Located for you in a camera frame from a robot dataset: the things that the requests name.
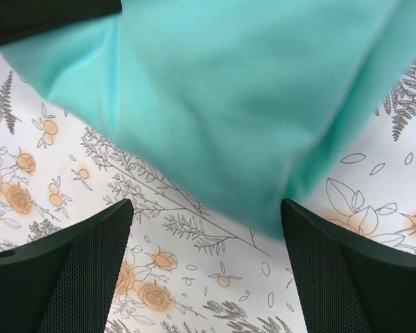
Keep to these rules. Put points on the floral table mat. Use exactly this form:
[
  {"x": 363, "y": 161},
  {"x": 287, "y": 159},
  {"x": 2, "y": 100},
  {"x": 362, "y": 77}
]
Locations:
[{"x": 187, "y": 268}]

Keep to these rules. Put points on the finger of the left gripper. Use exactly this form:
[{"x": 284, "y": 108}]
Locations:
[{"x": 20, "y": 19}]

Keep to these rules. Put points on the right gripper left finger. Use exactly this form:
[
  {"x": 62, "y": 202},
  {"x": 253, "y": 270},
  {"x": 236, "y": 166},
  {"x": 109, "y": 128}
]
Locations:
[{"x": 65, "y": 282}]

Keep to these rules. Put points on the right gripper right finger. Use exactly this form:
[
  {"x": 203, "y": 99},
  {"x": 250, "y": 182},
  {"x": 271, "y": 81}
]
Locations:
[{"x": 346, "y": 282}]

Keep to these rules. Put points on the teal t shirt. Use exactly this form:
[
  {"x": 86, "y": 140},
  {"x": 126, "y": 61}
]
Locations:
[{"x": 241, "y": 103}]

